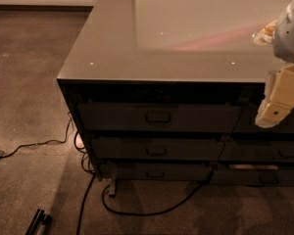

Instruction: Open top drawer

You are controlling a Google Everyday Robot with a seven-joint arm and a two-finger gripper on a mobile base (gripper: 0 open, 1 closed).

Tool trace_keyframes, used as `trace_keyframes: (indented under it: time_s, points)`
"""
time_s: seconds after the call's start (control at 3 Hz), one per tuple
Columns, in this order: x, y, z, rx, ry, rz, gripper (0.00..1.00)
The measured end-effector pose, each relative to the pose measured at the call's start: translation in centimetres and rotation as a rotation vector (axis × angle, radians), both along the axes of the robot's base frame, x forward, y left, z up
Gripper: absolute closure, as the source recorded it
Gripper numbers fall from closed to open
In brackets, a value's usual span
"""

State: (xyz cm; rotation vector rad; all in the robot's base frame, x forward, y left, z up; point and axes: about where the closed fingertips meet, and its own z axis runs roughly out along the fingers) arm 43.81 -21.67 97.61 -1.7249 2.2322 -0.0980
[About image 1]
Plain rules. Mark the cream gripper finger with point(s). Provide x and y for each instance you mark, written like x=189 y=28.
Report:
x=279 y=97

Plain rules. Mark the drawer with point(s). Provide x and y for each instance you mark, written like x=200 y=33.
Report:
x=156 y=148
x=253 y=151
x=158 y=117
x=142 y=171
x=253 y=175
x=246 y=124

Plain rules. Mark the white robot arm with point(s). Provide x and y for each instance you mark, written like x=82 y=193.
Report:
x=280 y=35

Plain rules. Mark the dark cabinet with glossy top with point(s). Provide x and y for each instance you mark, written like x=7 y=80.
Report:
x=193 y=52

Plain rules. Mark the black metal bracket on floor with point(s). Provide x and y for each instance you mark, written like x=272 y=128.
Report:
x=40 y=223

